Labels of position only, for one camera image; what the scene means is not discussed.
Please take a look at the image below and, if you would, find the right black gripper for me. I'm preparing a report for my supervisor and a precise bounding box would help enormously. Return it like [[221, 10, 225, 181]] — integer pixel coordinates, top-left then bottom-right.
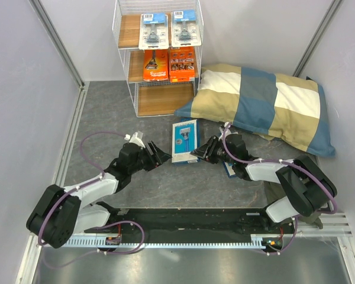
[[191, 135, 235, 165]]

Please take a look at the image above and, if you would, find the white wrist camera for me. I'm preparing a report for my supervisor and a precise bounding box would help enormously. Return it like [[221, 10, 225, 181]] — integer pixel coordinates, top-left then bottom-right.
[[124, 131, 145, 148], [219, 122, 231, 140]]

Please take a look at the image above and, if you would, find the top wooden shelf board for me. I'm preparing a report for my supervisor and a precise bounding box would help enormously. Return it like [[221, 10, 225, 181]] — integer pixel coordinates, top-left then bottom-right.
[[112, 12, 172, 49]]

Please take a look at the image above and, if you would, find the white wire shelf unit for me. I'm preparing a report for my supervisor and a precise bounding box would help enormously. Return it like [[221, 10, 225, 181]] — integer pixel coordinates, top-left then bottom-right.
[[112, 1, 204, 117]]

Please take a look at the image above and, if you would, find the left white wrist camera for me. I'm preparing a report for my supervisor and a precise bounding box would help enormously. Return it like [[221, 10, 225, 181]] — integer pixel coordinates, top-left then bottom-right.
[[124, 131, 145, 148]]

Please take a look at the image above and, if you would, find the orange Gillette Fusion box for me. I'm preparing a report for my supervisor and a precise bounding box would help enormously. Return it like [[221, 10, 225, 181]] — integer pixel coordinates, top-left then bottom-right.
[[143, 50, 169, 82]]

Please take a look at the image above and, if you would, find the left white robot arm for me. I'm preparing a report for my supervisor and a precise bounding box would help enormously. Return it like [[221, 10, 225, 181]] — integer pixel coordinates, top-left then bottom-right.
[[26, 141, 172, 249]]

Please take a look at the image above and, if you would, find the middle wooden shelf board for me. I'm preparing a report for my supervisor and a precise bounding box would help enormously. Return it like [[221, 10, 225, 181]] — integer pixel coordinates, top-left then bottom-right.
[[128, 49, 199, 83]]

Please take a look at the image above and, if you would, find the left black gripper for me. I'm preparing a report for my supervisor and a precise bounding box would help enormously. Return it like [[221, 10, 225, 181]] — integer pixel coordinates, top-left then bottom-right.
[[129, 141, 172, 175]]

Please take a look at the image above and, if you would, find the orange razor box back-side up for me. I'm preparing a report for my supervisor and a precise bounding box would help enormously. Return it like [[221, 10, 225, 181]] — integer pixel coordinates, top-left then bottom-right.
[[169, 47, 195, 83]]

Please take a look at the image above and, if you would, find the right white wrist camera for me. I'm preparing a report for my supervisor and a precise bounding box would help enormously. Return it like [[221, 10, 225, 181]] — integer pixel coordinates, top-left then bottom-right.
[[219, 122, 231, 140]]

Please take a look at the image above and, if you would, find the left aluminium frame post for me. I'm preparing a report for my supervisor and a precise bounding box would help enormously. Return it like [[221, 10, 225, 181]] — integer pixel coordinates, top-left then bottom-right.
[[28, 0, 86, 89]]

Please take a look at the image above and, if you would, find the clear blister razor pack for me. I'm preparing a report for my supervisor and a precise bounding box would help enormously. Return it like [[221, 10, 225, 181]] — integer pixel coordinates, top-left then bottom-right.
[[138, 13, 169, 50], [171, 9, 201, 48]]

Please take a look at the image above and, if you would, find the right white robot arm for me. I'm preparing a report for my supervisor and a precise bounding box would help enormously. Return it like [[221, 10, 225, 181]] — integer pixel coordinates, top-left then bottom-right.
[[191, 133, 337, 233]]

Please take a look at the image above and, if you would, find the blue razor box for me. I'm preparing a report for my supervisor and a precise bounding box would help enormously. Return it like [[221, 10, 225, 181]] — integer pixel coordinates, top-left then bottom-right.
[[172, 120, 199, 164], [223, 162, 237, 178]]

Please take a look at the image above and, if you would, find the blue beige checkered pillow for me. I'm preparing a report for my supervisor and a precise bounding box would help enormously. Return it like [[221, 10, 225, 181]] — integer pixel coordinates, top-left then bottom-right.
[[175, 63, 335, 157]]

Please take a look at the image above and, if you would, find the grey slotted cable duct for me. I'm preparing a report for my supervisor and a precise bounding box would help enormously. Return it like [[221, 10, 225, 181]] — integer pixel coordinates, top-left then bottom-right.
[[63, 234, 282, 249]]

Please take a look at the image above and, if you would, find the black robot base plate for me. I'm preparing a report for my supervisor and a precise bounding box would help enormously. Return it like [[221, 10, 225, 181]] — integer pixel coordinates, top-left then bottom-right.
[[107, 208, 294, 243]]

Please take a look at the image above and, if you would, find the olive green cloth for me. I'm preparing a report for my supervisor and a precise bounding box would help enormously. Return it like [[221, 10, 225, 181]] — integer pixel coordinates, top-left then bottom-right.
[[263, 182, 324, 230]]

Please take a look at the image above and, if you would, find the aluminium frame post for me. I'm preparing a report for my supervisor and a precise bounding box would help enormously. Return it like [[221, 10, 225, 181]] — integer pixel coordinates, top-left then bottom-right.
[[293, 0, 344, 77], [28, 0, 86, 89]]

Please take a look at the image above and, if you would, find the right aluminium frame post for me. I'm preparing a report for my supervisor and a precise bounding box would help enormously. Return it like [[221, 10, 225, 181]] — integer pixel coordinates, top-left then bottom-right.
[[293, 0, 344, 77]]

